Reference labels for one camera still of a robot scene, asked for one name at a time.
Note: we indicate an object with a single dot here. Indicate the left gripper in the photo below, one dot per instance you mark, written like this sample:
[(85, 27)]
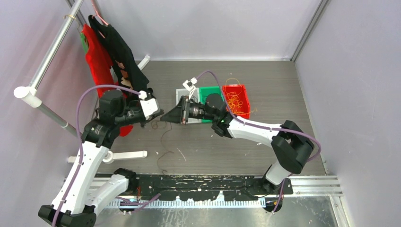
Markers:
[(150, 118)]

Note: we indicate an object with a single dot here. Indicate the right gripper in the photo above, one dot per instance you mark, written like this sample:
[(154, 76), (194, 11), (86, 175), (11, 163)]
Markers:
[(178, 114)]

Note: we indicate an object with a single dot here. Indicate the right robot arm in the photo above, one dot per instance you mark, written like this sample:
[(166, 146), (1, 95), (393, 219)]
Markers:
[(290, 145)]

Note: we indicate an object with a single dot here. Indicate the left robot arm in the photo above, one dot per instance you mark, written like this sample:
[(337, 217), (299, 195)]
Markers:
[(74, 206)]

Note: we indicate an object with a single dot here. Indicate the white plastic bin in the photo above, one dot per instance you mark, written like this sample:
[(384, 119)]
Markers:
[(196, 97)]

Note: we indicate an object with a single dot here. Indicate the green plastic bin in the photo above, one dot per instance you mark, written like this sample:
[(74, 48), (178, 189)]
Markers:
[(205, 91)]

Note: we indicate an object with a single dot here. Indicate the black shirt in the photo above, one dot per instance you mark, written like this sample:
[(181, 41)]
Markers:
[(127, 71)]

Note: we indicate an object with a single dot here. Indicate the red plastic bin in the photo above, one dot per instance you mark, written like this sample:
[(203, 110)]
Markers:
[(237, 99)]

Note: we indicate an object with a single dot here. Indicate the red shirt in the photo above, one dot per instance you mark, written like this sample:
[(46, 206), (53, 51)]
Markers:
[(98, 60)]

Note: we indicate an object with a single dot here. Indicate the green hanger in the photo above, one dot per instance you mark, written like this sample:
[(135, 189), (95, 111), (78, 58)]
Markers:
[(84, 42)]

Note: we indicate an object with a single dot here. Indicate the metal clothes rack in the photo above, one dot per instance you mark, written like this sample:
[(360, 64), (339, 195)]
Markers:
[(28, 93)]

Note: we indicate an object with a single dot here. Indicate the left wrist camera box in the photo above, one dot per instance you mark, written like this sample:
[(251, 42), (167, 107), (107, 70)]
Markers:
[(148, 104)]

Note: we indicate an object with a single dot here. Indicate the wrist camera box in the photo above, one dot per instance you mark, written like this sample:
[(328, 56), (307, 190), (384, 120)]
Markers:
[(189, 85), (148, 104)]

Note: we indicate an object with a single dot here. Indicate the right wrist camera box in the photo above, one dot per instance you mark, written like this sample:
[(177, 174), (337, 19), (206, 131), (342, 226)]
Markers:
[(189, 85)]

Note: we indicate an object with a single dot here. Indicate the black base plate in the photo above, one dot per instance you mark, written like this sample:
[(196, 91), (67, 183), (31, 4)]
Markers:
[(205, 187)]

